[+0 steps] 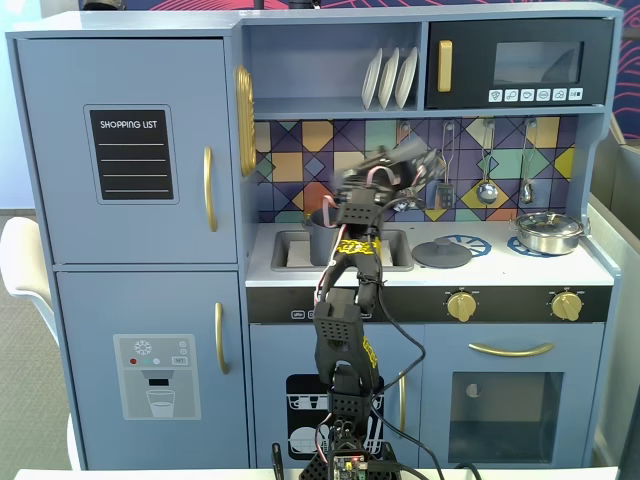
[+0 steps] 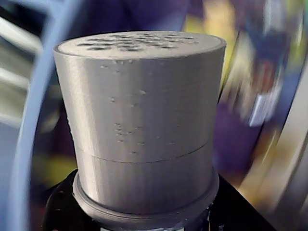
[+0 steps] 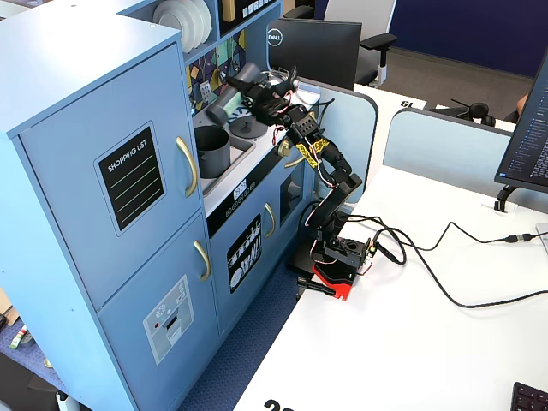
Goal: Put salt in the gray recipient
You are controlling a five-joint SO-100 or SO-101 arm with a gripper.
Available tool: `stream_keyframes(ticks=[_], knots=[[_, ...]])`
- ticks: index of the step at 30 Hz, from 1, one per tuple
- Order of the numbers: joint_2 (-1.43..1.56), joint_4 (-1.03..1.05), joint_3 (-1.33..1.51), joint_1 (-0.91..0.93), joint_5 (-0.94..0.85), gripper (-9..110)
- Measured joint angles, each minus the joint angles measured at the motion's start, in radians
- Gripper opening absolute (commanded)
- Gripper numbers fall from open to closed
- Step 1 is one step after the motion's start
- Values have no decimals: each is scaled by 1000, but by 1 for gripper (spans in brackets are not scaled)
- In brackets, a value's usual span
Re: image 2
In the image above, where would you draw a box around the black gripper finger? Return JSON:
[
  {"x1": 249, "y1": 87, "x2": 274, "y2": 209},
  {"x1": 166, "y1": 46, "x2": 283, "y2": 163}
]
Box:
[
  {"x1": 39, "y1": 169, "x2": 102, "y2": 231},
  {"x1": 206, "y1": 175, "x2": 275, "y2": 231}
]

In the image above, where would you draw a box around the gray salt shaker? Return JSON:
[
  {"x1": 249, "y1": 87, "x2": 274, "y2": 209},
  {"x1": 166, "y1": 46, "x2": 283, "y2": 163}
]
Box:
[{"x1": 52, "y1": 30, "x2": 227, "y2": 228}]

